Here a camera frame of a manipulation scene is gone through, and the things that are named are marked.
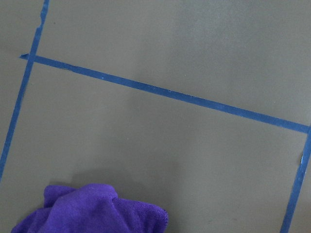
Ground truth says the purple cloth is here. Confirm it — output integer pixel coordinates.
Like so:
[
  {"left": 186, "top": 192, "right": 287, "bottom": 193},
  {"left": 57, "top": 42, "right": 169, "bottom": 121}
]
[{"left": 12, "top": 184, "right": 169, "bottom": 233}]

